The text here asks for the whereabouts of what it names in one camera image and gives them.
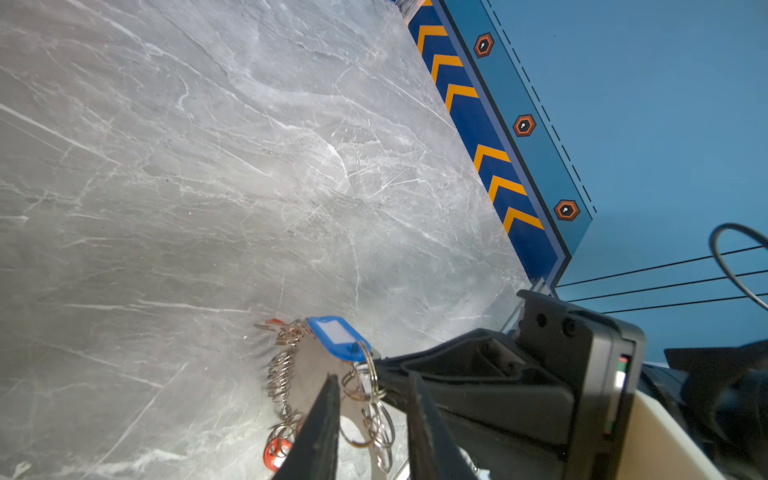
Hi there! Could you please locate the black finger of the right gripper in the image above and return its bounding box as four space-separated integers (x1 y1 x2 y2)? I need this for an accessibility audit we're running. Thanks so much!
375 329 575 446

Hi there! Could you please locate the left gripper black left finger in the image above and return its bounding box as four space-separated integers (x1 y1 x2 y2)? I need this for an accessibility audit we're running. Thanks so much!
273 374 341 480

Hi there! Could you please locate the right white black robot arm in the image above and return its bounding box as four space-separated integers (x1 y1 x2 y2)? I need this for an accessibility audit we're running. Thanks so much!
375 290 767 479

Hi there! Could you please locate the blue tag key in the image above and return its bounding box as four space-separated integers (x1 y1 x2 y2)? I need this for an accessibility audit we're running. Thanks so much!
307 316 370 363

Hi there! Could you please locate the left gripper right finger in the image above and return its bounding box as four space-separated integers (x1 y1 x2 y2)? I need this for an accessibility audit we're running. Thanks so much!
406 372 476 480

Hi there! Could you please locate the red tag key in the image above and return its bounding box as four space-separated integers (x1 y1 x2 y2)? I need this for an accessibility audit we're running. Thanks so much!
263 437 293 472

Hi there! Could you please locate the metal keyring with chain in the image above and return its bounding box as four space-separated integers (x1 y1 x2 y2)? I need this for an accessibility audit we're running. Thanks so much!
260 316 395 479

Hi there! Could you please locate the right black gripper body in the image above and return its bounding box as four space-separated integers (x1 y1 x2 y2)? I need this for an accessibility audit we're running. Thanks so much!
516 290 646 479

